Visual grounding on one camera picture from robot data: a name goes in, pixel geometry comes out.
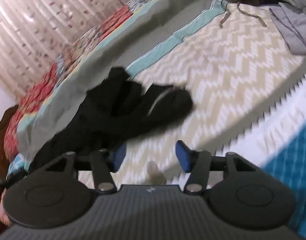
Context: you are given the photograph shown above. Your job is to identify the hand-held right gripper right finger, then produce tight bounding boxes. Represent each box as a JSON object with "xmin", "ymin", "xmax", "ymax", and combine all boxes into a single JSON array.
[{"xmin": 175, "ymin": 140, "xmax": 258, "ymax": 195}]

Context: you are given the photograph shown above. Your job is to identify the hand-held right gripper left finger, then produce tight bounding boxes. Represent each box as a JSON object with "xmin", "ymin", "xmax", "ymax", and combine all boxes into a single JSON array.
[{"xmin": 45, "ymin": 144, "xmax": 127, "ymax": 194}]

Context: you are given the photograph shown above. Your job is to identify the black pants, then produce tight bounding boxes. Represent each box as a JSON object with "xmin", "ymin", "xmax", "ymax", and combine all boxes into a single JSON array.
[{"xmin": 30, "ymin": 66, "xmax": 194, "ymax": 171}]

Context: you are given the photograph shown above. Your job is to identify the beige zigzag blanket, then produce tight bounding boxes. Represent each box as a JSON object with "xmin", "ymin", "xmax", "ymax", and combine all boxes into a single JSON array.
[{"xmin": 110, "ymin": 1, "xmax": 306, "ymax": 188}]

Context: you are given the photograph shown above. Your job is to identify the grey teal striped blanket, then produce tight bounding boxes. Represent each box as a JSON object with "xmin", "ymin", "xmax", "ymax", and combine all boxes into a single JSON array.
[{"xmin": 16, "ymin": 0, "xmax": 229, "ymax": 157}]

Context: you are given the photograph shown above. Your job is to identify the red floral patchwork quilt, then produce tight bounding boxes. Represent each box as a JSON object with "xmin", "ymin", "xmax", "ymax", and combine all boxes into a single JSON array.
[{"xmin": 4, "ymin": 0, "xmax": 218, "ymax": 162}]

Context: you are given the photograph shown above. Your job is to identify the teal lattice pillow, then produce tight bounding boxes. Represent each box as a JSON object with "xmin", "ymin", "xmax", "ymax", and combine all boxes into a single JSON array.
[{"xmin": 6, "ymin": 154, "xmax": 31, "ymax": 180}]

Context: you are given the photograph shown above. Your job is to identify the brown wooden headboard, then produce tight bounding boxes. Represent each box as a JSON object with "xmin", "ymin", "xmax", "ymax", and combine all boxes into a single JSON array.
[{"xmin": 0, "ymin": 104, "xmax": 20, "ymax": 233}]

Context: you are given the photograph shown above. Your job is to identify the pale patterned curtain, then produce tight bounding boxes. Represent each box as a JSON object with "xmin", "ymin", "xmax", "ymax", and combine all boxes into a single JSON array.
[{"xmin": 0, "ymin": 0, "xmax": 183, "ymax": 102}]

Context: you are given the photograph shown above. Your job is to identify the grey folded clothing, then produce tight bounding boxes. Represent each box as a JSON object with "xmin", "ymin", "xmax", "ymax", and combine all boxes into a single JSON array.
[{"xmin": 269, "ymin": 0, "xmax": 306, "ymax": 56}]

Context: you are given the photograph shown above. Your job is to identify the grey drawstring cord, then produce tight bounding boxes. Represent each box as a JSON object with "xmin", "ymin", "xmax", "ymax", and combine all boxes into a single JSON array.
[{"xmin": 219, "ymin": 2, "xmax": 268, "ymax": 28}]

